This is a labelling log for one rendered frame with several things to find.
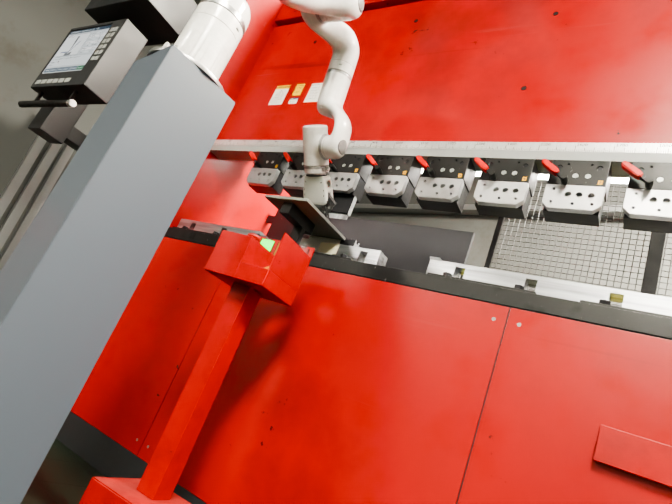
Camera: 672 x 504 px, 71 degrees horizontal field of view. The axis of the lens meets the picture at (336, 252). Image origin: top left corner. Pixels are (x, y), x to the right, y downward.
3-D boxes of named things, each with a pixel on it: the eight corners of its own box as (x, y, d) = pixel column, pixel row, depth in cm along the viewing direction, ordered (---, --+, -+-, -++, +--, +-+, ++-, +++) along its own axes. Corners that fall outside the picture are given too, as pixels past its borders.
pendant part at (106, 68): (29, 87, 212) (71, 27, 222) (53, 105, 221) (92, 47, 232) (83, 83, 188) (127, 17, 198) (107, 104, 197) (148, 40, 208)
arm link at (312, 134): (335, 164, 159) (314, 163, 165) (334, 123, 156) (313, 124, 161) (320, 166, 153) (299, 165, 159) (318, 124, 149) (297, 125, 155)
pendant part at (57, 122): (8, 115, 214) (103, -19, 239) (57, 148, 233) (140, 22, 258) (66, 115, 186) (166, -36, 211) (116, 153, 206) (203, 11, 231)
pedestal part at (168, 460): (135, 489, 110) (233, 281, 126) (152, 489, 115) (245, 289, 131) (152, 500, 107) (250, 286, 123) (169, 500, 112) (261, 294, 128)
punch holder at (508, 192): (471, 200, 145) (485, 156, 150) (477, 214, 151) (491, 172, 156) (521, 205, 136) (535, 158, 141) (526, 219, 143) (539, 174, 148)
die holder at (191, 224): (171, 236, 211) (181, 218, 214) (181, 242, 216) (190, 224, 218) (250, 252, 183) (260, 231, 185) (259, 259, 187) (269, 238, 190)
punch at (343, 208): (323, 215, 176) (332, 194, 179) (326, 218, 178) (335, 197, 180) (345, 218, 170) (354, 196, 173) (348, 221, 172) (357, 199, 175)
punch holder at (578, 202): (540, 206, 134) (553, 158, 138) (543, 221, 140) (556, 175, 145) (599, 211, 125) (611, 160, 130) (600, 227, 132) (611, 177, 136)
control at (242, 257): (203, 268, 125) (232, 210, 131) (235, 290, 139) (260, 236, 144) (261, 285, 116) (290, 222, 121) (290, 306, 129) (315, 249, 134)
